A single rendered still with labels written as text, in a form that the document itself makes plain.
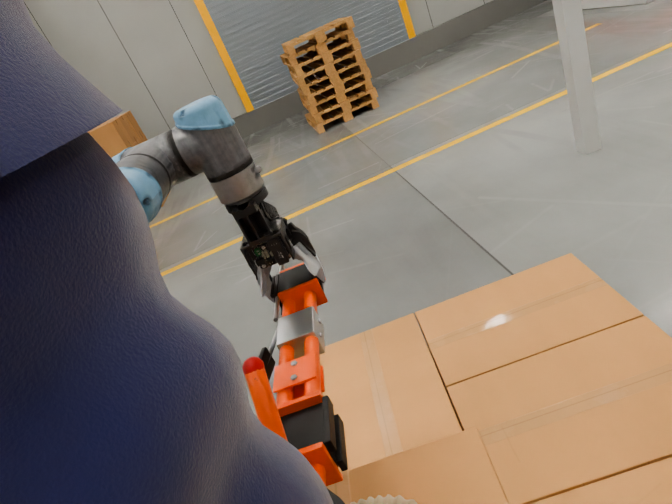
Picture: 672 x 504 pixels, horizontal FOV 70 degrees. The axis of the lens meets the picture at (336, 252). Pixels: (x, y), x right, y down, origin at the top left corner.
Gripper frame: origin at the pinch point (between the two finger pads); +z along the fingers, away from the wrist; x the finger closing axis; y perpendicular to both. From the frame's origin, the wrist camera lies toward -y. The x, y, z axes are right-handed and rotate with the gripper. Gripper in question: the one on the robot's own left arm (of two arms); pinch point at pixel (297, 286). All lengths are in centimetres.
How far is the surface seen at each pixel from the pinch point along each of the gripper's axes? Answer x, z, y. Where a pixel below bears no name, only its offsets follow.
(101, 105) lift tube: 12, -41, 58
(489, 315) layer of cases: 40, 67, -53
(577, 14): 181, 31, -250
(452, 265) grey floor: 48, 123, -174
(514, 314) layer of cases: 47, 67, -50
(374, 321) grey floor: -7, 122, -148
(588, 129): 176, 107, -249
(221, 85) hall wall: -167, 26, -894
